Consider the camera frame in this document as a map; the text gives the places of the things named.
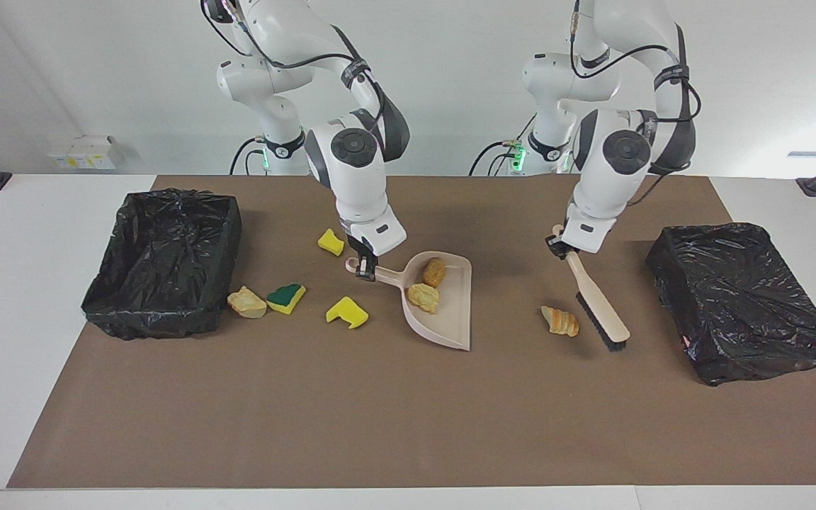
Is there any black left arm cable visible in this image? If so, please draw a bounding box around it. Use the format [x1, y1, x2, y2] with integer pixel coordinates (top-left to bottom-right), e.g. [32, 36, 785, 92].
[568, 0, 702, 208]

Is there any black bag-covered closed bin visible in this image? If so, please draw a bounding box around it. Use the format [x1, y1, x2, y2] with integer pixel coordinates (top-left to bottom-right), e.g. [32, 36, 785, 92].
[645, 222, 816, 387]

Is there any beige plastic dustpan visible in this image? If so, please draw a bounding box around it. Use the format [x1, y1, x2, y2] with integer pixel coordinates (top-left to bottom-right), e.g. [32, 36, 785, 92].
[346, 251, 473, 352]

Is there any pale bread piece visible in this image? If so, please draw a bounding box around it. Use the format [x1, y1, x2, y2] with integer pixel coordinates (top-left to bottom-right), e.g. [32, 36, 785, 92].
[227, 285, 268, 319]
[540, 305, 581, 338]
[407, 283, 441, 314]

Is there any beige hand brush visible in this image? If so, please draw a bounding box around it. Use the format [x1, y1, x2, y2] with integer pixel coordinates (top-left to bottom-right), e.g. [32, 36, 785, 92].
[552, 225, 630, 353]

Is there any black bag-lined open bin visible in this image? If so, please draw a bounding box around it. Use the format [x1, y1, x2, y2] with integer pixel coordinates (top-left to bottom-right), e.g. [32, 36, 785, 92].
[81, 188, 243, 341]

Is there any black base cable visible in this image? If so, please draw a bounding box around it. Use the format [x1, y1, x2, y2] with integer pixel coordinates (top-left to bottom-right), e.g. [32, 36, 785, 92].
[229, 137, 268, 176]
[468, 113, 538, 177]

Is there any black right base cable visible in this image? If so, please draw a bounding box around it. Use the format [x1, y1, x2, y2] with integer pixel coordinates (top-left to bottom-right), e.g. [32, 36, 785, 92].
[229, 137, 268, 176]

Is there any brown table mat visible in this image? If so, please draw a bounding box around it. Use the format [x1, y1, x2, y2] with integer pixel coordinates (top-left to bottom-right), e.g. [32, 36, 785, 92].
[6, 175, 816, 489]

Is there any green and yellow sponge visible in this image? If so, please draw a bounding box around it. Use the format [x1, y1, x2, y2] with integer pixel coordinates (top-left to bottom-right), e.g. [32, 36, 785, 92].
[267, 283, 307, 315]

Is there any white wall socket box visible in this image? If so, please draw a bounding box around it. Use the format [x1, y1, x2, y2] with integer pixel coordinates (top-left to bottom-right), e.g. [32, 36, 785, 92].
[47, 135, 125, 171]

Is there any black left base cable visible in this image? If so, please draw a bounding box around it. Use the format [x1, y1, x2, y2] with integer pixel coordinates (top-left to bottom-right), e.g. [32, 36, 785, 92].
[468, 113, 538, 177]

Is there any notched yellow sponge piece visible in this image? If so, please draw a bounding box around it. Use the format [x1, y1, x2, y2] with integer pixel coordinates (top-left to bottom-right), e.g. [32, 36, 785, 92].
[326, 296, 370, 329]

